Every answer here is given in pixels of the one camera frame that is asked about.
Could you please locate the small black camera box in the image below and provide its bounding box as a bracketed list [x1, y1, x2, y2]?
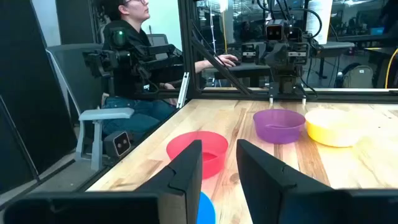
[103, 130, 132, 159]

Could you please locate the beige backpack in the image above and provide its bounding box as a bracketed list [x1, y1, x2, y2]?
[341, 65, 374, 89]

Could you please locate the blue plastic bowl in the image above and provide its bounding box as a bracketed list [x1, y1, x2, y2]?
[196, 191, 216, 224]

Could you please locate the purple translucent plastic bowl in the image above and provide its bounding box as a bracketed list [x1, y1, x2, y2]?
[252, 108, 307, 145]

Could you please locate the person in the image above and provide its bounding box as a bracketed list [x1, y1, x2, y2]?
[99, 0, 240, 139]

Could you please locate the yellow plastic bowl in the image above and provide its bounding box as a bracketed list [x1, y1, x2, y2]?
[304, 108, 363, 148]

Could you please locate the black aluminium table frame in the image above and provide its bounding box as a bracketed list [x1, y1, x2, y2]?
[178, 0, 398, 104]

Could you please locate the pink translucent plastic bowl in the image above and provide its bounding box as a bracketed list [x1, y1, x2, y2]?
[165, 130, 229, 180]

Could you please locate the black flat panel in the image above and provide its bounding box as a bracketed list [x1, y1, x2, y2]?
[0, 0, 78, 194]

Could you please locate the black desk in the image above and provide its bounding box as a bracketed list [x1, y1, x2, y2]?
[318, 41, 356, 59]
[213, 62, 272, 88]

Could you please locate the silver metal bracket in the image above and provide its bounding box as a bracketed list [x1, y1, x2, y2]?
[176, 72, 190, 110]

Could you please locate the person's hand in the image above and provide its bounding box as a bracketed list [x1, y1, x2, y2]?
[221, 54, 239, 68]

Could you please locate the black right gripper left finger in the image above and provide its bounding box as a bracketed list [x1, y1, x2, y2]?
[136, 139, 203, 224]

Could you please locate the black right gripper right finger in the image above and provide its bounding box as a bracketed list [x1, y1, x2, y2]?
[236, 138, 336, 224]

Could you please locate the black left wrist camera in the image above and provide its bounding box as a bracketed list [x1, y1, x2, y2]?
[264, 19, 285, 43]

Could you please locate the grey office chair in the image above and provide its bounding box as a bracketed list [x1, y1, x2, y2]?
[45, 42, 135, 172]

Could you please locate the yellow extension cable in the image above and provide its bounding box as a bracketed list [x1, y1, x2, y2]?
[384, 47, 398, 90]

